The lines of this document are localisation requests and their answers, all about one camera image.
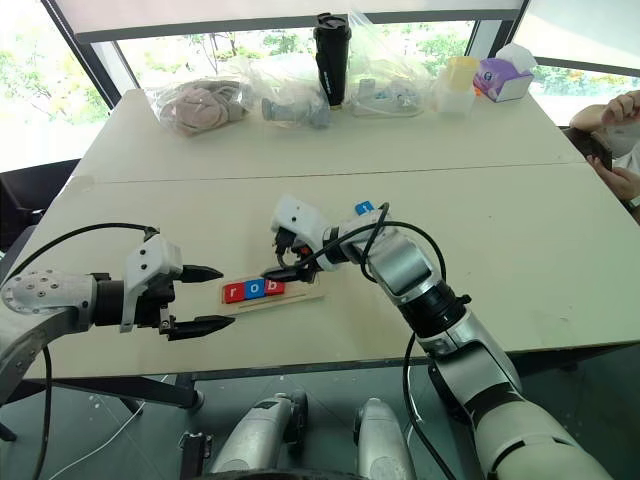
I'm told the black table frame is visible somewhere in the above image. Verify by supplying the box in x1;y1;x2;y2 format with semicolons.
22;372;206;412

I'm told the small black floor bracket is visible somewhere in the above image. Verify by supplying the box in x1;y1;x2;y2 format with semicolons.
178;431;215;480

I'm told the plastic bag with grey toy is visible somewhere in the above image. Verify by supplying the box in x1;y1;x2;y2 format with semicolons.
247;55;335;130

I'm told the dark phone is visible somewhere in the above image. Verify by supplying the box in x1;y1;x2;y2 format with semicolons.
563;126;615;172

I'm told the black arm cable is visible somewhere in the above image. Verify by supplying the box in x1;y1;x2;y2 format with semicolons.
277;201;459;480
7;222;161;480

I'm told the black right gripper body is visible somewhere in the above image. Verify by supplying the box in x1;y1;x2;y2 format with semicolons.
272;227;322;274

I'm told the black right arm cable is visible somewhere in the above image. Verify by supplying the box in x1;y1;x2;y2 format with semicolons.
277;201;459;480

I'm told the black travel tumbler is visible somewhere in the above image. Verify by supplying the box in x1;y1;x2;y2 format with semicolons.
312;12;353;109

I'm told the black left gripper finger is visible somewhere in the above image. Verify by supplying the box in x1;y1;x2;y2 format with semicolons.
166;315;237;343
179;264;225;284

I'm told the purple tissue box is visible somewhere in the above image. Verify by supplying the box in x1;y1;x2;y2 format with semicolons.
473;42;537;104

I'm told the bystander white shirt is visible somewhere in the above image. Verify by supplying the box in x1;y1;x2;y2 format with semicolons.
597;123;640;171

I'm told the clear plastic bag with items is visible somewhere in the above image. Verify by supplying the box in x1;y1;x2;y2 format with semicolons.
346;10;437;120

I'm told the black chair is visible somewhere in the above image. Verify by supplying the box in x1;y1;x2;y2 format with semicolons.
0;158;82;254

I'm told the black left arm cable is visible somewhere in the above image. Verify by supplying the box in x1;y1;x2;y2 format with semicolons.
7;222;161;480

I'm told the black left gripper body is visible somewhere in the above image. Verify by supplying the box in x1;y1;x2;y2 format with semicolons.
131;266;186;336

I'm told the white floor cable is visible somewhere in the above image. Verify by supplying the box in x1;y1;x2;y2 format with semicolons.
48;398;147;480

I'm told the silver rounded robot leg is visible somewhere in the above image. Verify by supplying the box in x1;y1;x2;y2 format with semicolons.
353;397;417;480
208;391;310;475

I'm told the wooden letter tray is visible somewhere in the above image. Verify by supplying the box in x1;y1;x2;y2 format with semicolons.
217;278;326;315

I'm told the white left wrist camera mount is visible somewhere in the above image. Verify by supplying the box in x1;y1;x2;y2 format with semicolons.
118;233;184;335

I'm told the yellow lidded plastic container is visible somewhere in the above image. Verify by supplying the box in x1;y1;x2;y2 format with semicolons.
435;55;482;120

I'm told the plastic bag with pink plush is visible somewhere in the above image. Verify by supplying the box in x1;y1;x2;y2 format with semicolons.
147;78;253;138

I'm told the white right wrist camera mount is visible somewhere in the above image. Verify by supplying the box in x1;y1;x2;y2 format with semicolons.
269;194;332;252

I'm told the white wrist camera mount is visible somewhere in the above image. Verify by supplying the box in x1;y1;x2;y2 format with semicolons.
118;233;184;335
269;194;332;252

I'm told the bystander hand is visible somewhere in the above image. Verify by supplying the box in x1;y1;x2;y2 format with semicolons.
587;154;640;211

